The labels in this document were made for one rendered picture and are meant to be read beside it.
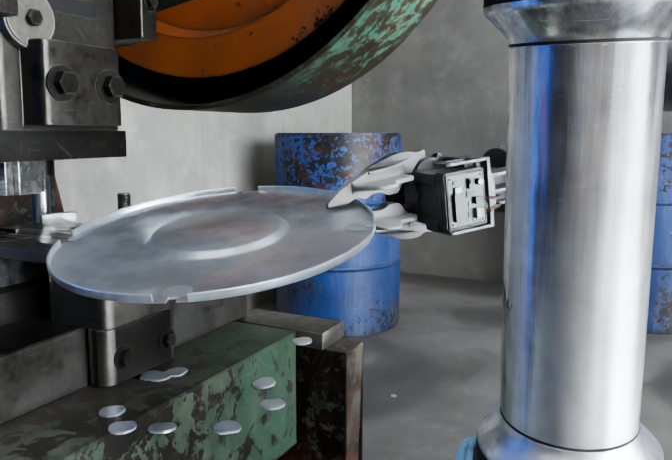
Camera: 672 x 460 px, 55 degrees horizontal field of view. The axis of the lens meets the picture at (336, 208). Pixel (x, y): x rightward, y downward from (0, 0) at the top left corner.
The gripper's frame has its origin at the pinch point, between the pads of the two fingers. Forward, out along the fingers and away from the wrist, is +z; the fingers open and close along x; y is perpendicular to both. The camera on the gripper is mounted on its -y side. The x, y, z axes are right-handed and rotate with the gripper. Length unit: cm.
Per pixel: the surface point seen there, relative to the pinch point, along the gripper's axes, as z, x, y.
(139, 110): -13, -14, -198
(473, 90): -211, -5, -252
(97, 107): 19.5, -12.5, -12.6
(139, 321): 19.7, 8.6, -6.2
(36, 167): 26.1, -6.9, -19.3
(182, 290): 18.2, 1.7, 11.5
